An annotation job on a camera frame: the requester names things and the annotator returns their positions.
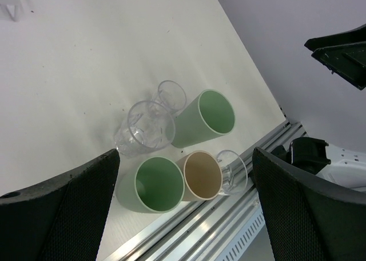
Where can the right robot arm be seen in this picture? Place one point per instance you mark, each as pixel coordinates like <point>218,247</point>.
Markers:
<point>327,161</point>

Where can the clear faceted glass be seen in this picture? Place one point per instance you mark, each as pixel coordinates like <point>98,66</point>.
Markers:
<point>234,173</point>
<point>171,95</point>
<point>148,127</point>

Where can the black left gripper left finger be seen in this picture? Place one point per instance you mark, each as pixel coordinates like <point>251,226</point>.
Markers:
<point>62,218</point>

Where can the tall green plastic cup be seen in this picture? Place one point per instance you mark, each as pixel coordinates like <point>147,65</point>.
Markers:
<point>209,116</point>

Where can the aluminium mounting rail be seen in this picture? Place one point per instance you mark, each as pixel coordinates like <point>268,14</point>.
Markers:
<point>193,231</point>

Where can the short green plastic cup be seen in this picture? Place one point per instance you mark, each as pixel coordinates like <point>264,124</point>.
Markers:
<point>156,186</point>

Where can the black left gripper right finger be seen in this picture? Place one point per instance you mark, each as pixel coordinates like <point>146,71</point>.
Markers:
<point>308,218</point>

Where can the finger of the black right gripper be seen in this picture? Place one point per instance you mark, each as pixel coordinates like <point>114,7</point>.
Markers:
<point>348,61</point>
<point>348,37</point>

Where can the white wire dish rack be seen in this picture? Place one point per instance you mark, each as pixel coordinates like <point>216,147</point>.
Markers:
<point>11,9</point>

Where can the beige plastic cup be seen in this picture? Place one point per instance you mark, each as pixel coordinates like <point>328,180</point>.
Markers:
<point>202,176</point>

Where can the white slotted cable duct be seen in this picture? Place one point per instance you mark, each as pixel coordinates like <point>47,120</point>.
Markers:
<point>243,239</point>

